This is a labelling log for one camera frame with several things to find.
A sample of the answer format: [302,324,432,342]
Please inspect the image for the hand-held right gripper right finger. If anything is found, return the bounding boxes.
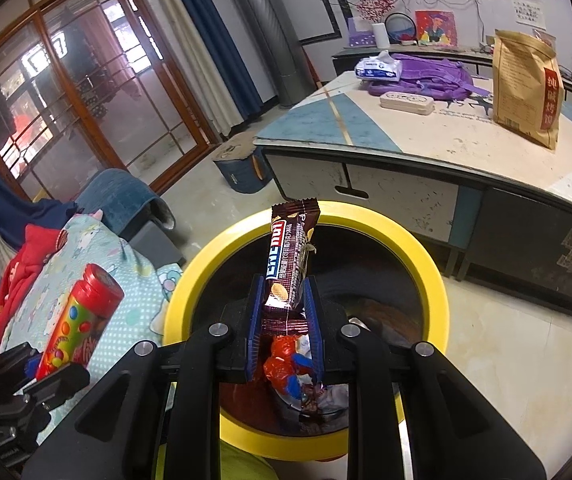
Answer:
[303,276,549,480]

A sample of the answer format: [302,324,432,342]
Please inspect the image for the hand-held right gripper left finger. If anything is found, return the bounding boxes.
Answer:
[21,274,267,480]

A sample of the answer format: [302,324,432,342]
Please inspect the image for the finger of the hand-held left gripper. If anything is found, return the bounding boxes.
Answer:
[18,362,91,411]
[0,342,42,381]

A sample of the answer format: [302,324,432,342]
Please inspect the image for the red plastic bag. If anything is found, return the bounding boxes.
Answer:
[263,335,299,396]

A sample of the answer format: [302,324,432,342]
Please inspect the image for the blue plastic wrapper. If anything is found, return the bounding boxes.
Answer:
[286,352,317,401]

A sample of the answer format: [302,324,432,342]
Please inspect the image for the red candy tube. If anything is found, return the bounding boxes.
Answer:
[35,263,126,381]

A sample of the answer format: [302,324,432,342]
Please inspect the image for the white plastic bag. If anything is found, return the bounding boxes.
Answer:
[316,382,349,413]

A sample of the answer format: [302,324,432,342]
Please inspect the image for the brown wafer bar wrapper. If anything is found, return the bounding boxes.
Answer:
[260,199,321,336]

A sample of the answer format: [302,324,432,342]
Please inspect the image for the yellow rimmed trash bin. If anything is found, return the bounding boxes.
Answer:
[163,200,450,461]

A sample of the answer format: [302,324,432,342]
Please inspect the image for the red garment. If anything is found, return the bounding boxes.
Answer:
[0,224,69,366]

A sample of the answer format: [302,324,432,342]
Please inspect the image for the cartoon cat printed bedsheet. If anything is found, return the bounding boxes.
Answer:
[0,212,184,441]

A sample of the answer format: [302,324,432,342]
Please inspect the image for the cardboard box on floor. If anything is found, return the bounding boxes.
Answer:
[213,132,274,195]

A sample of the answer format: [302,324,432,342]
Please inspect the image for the blue denim cloth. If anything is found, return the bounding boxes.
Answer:
[73,169,177,231]

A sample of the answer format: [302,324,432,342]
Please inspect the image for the blue and cream coffee table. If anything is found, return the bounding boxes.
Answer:
[253,67,572,318]

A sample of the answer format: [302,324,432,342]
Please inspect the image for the white tissue pack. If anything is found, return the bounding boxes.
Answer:
[355,51,404,83]

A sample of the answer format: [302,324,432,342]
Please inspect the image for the dark television cabinet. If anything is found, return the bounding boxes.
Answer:
[332,42,572,106]

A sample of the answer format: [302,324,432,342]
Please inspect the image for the purple backpack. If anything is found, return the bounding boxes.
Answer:
[366,52,491,101]

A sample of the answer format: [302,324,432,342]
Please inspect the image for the wooden framed glass door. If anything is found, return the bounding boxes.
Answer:
[0,0,219,201]

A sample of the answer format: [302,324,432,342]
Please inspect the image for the beige curtain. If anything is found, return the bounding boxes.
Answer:
[138,0,244,141]

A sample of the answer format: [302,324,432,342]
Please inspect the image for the grey tower air conditioner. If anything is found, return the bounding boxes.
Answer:
[228,0,317,110]

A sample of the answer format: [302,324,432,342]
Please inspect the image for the round table mirror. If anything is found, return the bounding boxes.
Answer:
[385,11,421,45]

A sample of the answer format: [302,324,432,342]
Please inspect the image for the brown paper bag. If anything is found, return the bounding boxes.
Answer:
[492,29,561,151]

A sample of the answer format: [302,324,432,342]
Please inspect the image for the colourful painting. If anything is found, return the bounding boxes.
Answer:
[415,9,459,48]

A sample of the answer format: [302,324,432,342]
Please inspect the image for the red berry branch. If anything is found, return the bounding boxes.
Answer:
[356,0,397,25]

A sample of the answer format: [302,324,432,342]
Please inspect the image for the white wall notice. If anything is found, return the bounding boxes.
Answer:
[513,1,547,31]

